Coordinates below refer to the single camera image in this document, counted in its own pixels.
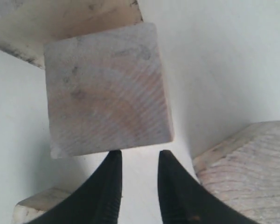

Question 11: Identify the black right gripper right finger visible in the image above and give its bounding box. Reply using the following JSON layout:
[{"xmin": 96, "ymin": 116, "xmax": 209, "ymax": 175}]
[{"xmin": 157, "ymin": 150, "xmax": 254, "ymax": 224}]

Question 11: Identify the second largest wooden cube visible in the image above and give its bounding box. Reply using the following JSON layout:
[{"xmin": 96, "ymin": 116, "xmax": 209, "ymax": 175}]
[{"xmin": 44, "ymin": 22, "xmax": 174, "ymax": 159}]

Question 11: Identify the smallest wooden cube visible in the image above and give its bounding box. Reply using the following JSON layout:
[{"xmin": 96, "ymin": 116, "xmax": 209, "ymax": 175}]
[{"xmin": 11, "ymin": 187, "xmax": 71, "ymax": 224}]

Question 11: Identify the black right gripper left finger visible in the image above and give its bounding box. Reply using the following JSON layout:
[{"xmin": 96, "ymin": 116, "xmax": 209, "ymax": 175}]
[{"xmin": 29, "ymin": 150, "xmax": 122, "ymax": 224}]

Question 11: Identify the third largest wooden cube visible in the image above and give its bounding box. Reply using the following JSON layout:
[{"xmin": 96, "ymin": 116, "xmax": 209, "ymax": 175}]
[{"xmin": 193, "ymin": 121, "xmax": 280, "ymax": 224}]

